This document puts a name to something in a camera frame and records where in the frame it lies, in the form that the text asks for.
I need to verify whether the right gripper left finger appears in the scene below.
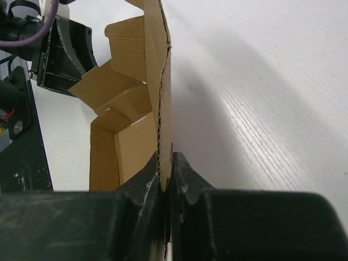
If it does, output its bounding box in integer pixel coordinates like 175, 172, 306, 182
1, 156, 165, 260

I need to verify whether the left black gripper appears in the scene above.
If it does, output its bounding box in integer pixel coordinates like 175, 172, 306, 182
1, 11, 97, 97

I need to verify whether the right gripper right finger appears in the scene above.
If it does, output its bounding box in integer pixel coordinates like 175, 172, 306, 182
169, 152, 347, 260

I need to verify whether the brown cardboard box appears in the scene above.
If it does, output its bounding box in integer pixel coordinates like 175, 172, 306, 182
67, 0, 175, 261

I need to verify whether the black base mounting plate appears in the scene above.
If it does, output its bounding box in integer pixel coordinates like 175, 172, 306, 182
1, 66, 53, 193

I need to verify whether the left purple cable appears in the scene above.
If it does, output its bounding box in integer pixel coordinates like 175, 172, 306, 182
0, 0, 59, 49

